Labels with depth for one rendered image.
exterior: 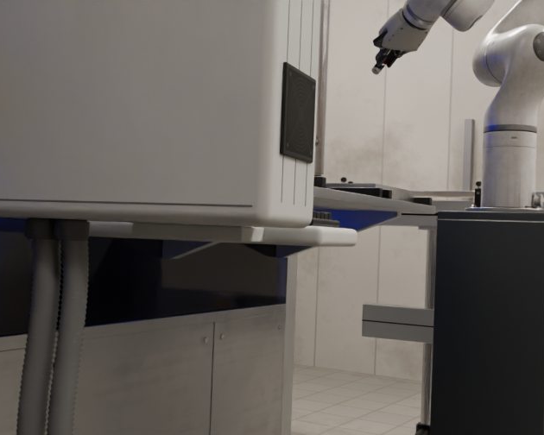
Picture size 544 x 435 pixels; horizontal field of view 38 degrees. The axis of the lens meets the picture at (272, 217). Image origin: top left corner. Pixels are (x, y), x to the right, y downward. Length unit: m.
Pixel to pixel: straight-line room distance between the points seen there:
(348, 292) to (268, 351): 2.66
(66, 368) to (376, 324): 1.90
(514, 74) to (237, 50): 0.96
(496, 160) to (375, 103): 2.94
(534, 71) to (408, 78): 2.89
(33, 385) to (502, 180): 1.12
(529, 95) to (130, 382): 1.07
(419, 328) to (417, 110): 2.03
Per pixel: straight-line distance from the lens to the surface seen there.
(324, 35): 1.20
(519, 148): 1.86
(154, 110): 1.03
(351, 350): 4.77
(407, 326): 2.88
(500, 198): 1.85
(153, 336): 1.70
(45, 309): 1.18
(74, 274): 1.15
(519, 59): 1.84
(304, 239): 1.15
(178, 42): 1.03
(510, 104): 1.87
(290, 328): 2.23
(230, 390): 1.99
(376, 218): 2.00
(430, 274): 2.86
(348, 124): 4.81
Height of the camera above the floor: 0.79
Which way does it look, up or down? 1 degrees up
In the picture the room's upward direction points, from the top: 2 degrees clockwise
